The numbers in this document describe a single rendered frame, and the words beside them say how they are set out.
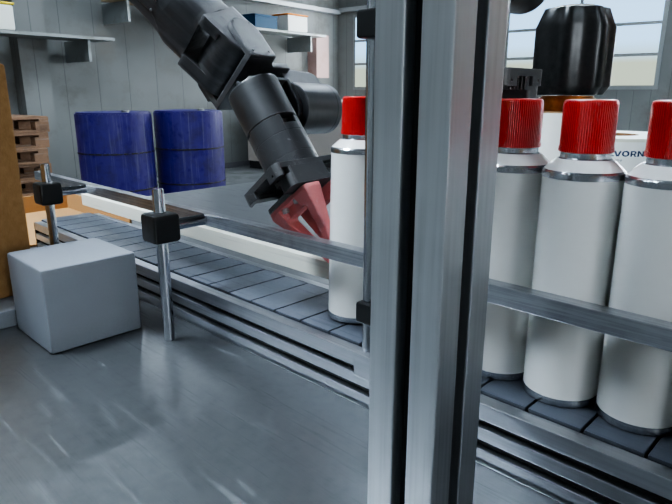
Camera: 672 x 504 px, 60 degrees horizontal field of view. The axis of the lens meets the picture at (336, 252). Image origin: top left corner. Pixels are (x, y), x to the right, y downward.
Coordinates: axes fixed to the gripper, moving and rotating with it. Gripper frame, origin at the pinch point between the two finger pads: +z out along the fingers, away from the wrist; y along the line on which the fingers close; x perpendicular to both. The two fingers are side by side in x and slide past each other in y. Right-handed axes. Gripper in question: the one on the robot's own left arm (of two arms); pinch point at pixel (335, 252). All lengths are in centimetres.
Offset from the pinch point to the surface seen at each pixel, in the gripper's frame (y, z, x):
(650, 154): -2.5, 7.5, -30.0
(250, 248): 1.6, -7.3, 14.7
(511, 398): -5.4, 17.7, -14.7
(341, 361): -6.6, 9.9, -1.1
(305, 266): 1.6, -1.2, 7.0
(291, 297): -2.1, 1.5, 7.0
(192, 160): 235, -200, 346
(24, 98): 189, -382, 504
